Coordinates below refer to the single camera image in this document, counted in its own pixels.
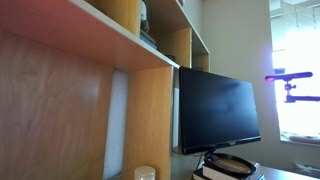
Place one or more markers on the black computer monitor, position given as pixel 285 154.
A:
pixel 215 111

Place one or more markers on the white plush toy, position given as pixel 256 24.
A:
pixel 144 20

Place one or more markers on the white candle jar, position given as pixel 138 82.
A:
pixel 145 173

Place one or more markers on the stack of books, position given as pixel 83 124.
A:
pixel 207 173

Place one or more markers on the black round monitor stand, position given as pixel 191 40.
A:
pixel 229 164

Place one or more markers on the wooden shelf unit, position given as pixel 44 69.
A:
pixel 57 59

